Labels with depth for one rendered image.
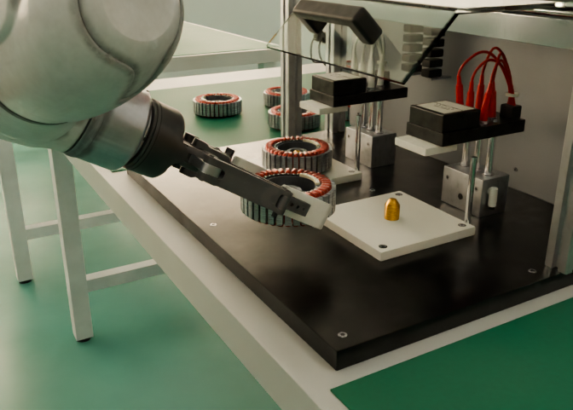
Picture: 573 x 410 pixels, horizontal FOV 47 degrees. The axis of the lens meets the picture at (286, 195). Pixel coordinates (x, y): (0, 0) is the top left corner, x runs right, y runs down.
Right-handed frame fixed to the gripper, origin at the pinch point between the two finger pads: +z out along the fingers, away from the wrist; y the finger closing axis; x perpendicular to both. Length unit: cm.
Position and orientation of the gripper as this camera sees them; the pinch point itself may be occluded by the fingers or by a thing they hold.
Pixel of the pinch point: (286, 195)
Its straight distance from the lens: 76.6
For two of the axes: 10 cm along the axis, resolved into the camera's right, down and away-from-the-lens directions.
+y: -5.0, -3.1, 8.1
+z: 7.5, 3.1, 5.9
